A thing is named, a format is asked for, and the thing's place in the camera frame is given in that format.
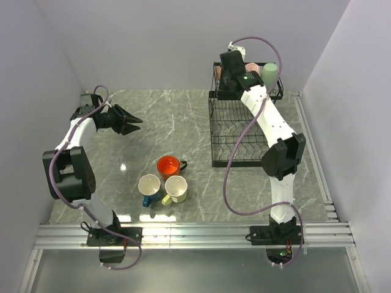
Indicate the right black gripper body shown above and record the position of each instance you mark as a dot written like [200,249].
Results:
[223,86]

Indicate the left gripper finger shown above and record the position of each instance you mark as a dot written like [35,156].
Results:
[129,128]
[125,115]

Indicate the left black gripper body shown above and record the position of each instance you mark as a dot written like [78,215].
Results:
[112,119]

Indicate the pink faceted mug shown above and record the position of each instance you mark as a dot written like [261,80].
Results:
[253,67]

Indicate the pale green cup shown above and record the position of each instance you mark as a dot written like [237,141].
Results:
[269,74]

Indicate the orange mug black handle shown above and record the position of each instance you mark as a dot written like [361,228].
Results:
[168,166]

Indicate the salmon flower mug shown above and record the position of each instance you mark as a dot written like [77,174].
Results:
[219,74]

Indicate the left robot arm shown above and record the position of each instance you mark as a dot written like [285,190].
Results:
[69,173]

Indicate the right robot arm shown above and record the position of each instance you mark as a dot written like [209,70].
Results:
[286,147]

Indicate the blue faceted mug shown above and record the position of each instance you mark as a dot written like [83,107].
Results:
[150,187]

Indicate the yellow faceted mug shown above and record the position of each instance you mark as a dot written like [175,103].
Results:
[176,190]

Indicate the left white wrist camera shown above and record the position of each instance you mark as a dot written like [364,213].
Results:
[89,102]

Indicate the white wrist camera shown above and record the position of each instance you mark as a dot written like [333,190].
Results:
[233,47]
[89,102]

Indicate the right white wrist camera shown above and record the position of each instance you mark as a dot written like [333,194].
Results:
[233,47]

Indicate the black wire dish rack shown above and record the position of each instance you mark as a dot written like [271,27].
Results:
[228,119]

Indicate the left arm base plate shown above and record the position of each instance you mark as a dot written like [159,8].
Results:
[131,236]

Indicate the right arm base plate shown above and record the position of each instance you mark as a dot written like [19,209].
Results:
[262,235]

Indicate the aluminium side rail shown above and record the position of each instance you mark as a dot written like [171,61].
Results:
[326,196]

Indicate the aluminium front rail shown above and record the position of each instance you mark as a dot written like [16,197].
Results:
[206,235]

